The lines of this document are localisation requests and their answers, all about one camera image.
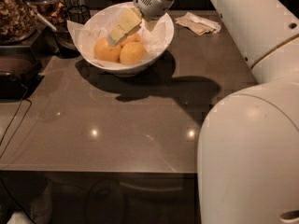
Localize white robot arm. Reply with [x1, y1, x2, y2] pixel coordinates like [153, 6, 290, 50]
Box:
[197, 0, 299, 224]

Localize black power cable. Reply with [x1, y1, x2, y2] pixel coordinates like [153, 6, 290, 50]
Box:
[0, 71, 34, 224]

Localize orange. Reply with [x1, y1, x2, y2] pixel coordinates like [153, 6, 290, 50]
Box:
[120, 42, 146, 64]
[121, 33, 141, 47]
[93, 37, 121, 63]

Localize black wire cup holder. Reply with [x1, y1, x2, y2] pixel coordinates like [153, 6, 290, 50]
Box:
[67, 5, 91, 24]

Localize folded brown paper napkins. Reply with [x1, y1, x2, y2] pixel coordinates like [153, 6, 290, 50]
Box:
[175, 12, 221, 35]

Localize white paper bowl liner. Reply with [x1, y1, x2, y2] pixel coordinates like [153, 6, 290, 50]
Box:
[66, 6, 171, 70]

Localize white serving spoon handle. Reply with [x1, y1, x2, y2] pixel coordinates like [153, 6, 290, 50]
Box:
[29, 8, 57, 32]

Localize glass jar of nuts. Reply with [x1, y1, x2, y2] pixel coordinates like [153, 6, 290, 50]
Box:
[0, 0, 36, 45]

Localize black appliance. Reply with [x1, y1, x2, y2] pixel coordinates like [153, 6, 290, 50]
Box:
[0, 49, 43, 100]

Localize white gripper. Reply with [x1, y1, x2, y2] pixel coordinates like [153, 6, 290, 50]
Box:
[107, 0, 174, 47]

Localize white ceramic bowl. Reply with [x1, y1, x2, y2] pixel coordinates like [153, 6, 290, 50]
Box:
[73, 1, 175, 77]

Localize glass jar of dried snacks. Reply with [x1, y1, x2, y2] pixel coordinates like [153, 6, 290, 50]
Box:
[25, 0, 67, 25]

